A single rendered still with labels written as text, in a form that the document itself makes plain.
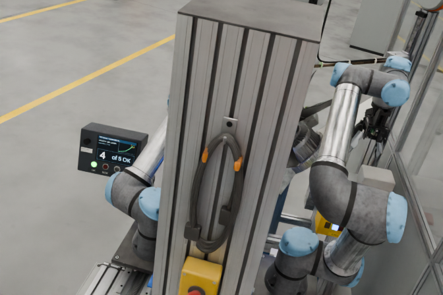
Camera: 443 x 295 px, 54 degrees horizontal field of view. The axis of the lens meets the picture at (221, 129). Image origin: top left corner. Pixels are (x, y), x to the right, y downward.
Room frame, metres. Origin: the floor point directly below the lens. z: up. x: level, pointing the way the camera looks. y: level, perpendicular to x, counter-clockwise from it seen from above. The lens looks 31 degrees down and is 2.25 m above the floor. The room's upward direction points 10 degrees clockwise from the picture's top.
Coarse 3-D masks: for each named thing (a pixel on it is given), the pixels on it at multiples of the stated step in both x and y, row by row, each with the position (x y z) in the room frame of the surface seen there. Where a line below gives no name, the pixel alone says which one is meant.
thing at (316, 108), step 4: (328, 100) 1.73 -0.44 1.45; (316, 104) 1.75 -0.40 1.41; (320, 104) 1.70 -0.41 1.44; (324, 104) 1.82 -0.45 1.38; (328, 104) 1.84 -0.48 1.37; (308, 108) 1.76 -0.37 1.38; (312, 108) 1.81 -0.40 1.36; (316, 108) 1.83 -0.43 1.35; (320, 108) 1.85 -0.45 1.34; (324, 108) 1.87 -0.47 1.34; (304, 112) 1.83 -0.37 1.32; (308, 112) 1.85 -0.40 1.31; (312, 112) 1.86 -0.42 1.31; (316, 112) 1.87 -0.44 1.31; (304, 116) 1.87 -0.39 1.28; (308, 116) 1.88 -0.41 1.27
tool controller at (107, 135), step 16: (96, 128) 1.50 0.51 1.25; (112, 128) 1.54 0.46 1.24; (80, 144) 1.46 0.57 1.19; (96, 144) 1.45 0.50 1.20; (112, 144) 1.45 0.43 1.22; (128, 144) 1.45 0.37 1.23; (144, 144) 1.50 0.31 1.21; (80, 160) 1.44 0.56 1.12; (96, 160) 1.44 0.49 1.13; (112, 160) 1.43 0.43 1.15; (128, 160) 1.43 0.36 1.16
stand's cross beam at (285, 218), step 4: (284, 216) 1.93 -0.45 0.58; (288, 216) 1.94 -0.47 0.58; (292, 216) 1.94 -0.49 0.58; (296, 216) 1.94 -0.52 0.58; (280, 220) 1.92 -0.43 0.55; (284, 220) 1.92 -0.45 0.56; (288, 220) 1.91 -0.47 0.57; (292, 220) 1.91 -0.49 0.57; (296, 220) 1.91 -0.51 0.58; (300, 220) 1.91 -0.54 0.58; (304, 220) 1.92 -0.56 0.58; (308, 220) 1.93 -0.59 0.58; (292, 224) 1.91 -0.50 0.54; (296, 224) 1.91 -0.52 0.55; (300, 224) 1.91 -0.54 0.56; (304, 224) 1.91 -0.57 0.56; (308, 224) 1.90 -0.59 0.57
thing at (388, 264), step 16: (352, 160) 2.90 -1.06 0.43; (384, 160) 2.26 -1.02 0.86; (400, 192) 1.88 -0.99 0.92; (400, 240) 1.65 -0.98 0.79; (416, 240) 1.52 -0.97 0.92; (368, 256) 1.91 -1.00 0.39; (384, 256) 1.73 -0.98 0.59; (400, 256) 1.58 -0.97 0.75; (416, 256) 1.46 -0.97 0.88; (368, 272) 1.82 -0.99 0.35; (384, 272) 1.65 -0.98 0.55; (400, 272) 1.51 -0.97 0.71; (416, 272) 1.40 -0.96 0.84; (352, 288) 1.92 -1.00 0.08; (368, 288) 1.73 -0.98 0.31; (384, 288) 1.57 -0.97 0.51; (400, 288) 1.45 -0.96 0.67; (432, 288) 1.24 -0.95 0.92
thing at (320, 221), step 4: (316, 216) 1.46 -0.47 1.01; (320, 216) 1.40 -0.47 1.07; (316, 220) 1.44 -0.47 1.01; (320, 220) 1.39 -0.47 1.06; (324, 220) 1.39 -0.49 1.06; (316, 224) 1.42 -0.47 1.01; (320, 224) 1.39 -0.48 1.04; (324, 224) 1.39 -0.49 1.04; (332, 224) 1.38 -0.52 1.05; (316, 228) 1.39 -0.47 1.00; (320, 228) 1.39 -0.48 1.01; (324, 228) 1.38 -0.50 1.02; (328, 228) 1.38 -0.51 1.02; (316, 232) 1.39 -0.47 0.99; (320, 232) 1.39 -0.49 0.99; (324, 232) 1.38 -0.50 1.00; (328, 232) 1.38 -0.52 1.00; (332, 232) 1.38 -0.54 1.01; (336, 232) 1.38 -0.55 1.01; (340, 232) 1.38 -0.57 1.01; (336, 236) 1.38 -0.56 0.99
